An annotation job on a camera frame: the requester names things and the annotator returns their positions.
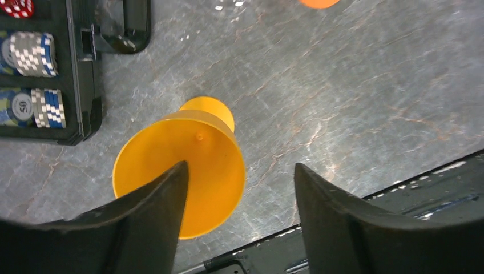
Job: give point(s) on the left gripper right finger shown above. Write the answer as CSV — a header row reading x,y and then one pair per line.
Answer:
x,y
345,234

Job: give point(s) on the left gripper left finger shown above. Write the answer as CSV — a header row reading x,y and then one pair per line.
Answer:
x,y
137,233

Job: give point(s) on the yellow wine glass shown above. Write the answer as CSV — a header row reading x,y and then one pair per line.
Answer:
x,y
202,133

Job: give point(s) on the orange wine glass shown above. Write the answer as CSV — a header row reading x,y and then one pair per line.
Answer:
x,y
319,4

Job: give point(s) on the clear wine glass front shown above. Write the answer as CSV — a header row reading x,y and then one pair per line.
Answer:
x,y
229,5

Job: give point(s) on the black poker chip case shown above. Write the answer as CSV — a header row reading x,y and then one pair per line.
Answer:
x,y
50,66

